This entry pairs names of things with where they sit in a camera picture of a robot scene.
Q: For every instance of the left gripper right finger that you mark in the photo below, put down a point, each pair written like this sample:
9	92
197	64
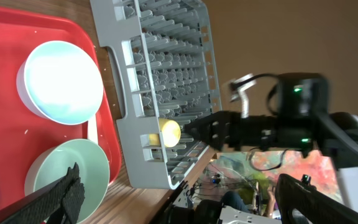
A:
299	202

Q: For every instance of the grey dishwasher rack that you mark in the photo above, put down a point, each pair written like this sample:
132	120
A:
163	66

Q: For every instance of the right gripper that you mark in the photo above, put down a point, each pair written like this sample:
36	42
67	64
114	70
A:
229	128

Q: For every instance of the yellow cup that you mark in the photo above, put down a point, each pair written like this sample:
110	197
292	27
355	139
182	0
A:
171	132

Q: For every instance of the green saucer bowl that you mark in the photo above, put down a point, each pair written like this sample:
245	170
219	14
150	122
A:
93	171

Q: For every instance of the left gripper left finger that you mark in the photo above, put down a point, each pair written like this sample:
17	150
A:
58	202

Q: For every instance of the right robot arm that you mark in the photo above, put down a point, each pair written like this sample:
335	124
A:
300	122

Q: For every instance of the light blue bowl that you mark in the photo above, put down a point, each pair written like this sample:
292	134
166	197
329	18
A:
60	82

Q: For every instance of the red serving tray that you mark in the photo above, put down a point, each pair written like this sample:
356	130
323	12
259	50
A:
24	135

